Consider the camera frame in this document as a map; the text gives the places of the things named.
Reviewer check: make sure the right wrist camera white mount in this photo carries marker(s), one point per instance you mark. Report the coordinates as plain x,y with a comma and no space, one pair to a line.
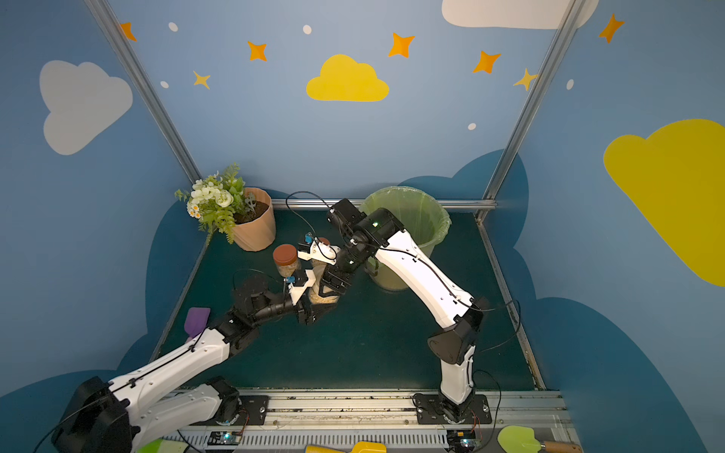
313,248

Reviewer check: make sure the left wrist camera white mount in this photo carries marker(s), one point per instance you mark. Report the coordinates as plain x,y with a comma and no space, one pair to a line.
298,283

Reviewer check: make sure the terracotta flower pot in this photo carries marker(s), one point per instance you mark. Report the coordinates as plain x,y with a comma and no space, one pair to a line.
259,233

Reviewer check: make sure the right controller board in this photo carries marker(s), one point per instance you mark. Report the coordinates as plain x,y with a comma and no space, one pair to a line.
462,441

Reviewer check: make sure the mesh bin green bag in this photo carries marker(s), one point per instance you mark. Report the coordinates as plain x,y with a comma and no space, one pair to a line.
422,215

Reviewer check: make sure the yellow toy scoop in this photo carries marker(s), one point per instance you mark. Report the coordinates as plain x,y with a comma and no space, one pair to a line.
361,447

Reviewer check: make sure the controller board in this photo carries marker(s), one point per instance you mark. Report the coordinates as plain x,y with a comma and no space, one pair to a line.
462,441
224,439

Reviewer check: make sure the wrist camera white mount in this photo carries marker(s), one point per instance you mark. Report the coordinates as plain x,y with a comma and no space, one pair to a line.
298,283
313,248

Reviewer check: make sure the green toy spatula wooden handle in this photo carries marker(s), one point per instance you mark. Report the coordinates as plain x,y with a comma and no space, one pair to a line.
515,439

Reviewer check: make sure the white flowers green plant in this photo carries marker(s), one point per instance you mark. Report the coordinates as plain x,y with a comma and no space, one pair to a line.
219,202

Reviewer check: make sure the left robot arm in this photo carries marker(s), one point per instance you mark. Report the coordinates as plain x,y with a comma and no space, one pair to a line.
133,410

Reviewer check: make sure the left controller board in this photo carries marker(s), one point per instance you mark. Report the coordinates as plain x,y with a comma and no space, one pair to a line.
224,439

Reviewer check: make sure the purple pink toy spatula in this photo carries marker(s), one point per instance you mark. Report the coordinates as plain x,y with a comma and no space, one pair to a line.
196,321

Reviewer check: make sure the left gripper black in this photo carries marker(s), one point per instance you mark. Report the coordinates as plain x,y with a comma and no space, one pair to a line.
309,309

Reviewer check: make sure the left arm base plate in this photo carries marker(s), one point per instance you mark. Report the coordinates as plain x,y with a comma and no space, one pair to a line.
247,410

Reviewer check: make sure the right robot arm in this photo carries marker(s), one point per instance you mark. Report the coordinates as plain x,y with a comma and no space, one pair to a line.
381,236

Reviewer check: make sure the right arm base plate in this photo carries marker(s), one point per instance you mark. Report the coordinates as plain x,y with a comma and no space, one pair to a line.
435,409

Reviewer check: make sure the green toy tool left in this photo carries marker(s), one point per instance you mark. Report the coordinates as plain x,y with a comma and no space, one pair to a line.
165,446

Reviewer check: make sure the red lid oatmeal jar left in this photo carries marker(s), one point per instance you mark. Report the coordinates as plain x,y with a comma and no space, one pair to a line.
286,259

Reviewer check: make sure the aluminium front rail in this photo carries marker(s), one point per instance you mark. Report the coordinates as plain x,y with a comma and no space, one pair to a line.
340,419

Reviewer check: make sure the clear oatmeal jar front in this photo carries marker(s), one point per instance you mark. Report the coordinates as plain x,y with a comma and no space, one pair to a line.
320,294

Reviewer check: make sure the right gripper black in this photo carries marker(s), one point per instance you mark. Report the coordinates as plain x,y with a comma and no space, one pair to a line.
334,280

